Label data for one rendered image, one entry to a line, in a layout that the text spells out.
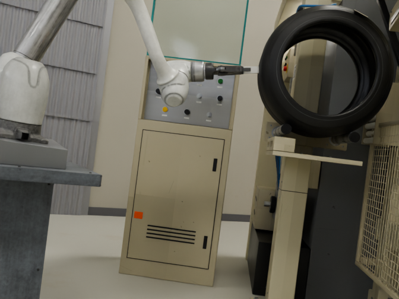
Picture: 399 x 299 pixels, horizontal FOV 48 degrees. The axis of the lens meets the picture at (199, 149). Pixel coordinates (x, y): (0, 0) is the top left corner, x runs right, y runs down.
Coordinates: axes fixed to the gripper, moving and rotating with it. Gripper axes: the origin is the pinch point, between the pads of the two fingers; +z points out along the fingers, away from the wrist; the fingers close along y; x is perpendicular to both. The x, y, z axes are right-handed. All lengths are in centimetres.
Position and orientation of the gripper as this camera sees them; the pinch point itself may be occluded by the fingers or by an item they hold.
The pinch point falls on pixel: (250, 70)
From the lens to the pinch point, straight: 203.5
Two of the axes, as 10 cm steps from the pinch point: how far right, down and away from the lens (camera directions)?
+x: 0.2, 10.0, -0.1
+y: 0.7, 0.1, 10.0
